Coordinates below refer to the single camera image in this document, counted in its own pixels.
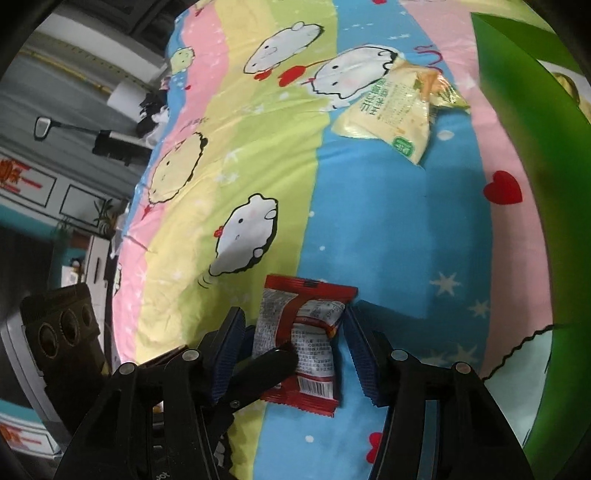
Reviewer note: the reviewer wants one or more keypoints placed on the red paper wall decoration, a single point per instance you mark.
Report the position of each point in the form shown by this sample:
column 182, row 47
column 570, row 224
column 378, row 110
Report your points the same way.
column 14, row 177

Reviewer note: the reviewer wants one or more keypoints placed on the red snack packet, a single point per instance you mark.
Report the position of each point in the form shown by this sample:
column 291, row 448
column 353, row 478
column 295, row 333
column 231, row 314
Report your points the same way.
column 314, row 323

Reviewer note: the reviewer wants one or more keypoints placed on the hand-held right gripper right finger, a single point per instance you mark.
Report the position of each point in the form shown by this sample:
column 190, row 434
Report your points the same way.
column 364, row 360

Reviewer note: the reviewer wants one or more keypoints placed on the green cardboard box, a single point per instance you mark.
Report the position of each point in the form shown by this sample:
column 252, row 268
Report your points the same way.
column 545, row 184

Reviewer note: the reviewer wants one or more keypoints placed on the striped cartoon printed blanket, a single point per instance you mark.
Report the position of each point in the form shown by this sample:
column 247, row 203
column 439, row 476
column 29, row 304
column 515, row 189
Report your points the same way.
column 369, row 221

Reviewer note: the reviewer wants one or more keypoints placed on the yellow-green chips packet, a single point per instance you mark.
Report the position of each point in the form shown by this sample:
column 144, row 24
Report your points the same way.
column 392, row 110

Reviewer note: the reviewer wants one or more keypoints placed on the black stick stand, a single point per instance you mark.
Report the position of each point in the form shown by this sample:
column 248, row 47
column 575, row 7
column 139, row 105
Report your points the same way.
column 106, row 138

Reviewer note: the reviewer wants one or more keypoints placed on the potted plant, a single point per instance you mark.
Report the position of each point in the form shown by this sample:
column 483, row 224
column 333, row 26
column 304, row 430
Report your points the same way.
column 105, row 217

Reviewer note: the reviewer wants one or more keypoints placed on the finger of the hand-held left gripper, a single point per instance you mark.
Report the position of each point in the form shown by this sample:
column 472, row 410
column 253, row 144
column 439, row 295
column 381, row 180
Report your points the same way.
column 263, row 371

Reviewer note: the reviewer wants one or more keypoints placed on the white cylinder bin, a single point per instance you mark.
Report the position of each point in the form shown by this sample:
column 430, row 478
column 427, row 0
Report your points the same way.
column 124, row 94

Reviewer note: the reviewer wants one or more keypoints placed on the white cabinet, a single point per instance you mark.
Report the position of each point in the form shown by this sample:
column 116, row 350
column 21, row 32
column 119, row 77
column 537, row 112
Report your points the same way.
column 87, row 263

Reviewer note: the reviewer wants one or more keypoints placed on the black and white clothes pile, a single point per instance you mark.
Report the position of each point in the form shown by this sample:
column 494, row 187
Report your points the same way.
column 154, row 113

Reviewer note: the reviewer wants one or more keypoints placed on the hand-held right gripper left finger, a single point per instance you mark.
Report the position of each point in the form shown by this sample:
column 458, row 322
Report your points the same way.
column 226, row 364

